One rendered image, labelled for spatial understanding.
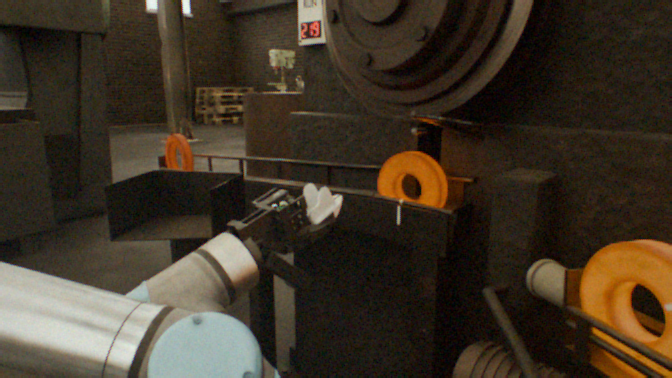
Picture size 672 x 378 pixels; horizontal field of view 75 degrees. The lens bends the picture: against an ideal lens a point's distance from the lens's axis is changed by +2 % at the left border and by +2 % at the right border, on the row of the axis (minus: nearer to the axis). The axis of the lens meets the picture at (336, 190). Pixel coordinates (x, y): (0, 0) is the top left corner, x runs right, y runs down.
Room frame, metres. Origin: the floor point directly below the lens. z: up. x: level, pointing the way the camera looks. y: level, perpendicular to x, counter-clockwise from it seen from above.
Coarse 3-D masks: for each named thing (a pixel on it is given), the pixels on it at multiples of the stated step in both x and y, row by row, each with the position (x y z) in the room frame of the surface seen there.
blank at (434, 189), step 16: (400, 160) 0.91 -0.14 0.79; (416, 160) 0.88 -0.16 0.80; (432, 160) 0.88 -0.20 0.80; (384, 176) 0.93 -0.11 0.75; (400, 176) 0.91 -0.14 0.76; (416, 176) 0.88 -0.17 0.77; (432, 176) 0.86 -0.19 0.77; (384, 192) 0.93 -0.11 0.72; (400, 192) 0.93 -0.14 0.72; (432, 192) 0.86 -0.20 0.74
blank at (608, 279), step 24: (648, 240) 0.47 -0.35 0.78; (600, 264) 0.49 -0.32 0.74; (624, 264) 0.46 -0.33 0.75; (648, 264) 0.44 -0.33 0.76; (600, 288) 0.49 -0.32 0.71; (624, 288) 0.47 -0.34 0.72; (648, 288) 0.43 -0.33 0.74; (600, 312) 0.48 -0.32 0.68; (624, 312) 0.47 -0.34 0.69; (648, 336) 0.44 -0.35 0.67; (648, 360) 0.42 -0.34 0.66
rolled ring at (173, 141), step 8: (168, 136) 1.69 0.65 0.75; (176, 136) 1.64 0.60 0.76; (184, 136) 1.65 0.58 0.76; (168, 144) 1.69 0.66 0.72; (176, 144) 1.64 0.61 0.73; (184, 144) 1.62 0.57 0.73; (168, 152) 1.70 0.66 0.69; (184, 152) 1.60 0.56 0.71; (168, 160) 1.71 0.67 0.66; (176, 160) 1.72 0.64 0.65; (184, 160) 1.60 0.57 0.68; (192, 160) 1.61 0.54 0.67; (176, 168) 1.70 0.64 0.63; (184, 168) 1.60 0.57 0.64; (192, 168) 1.62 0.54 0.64
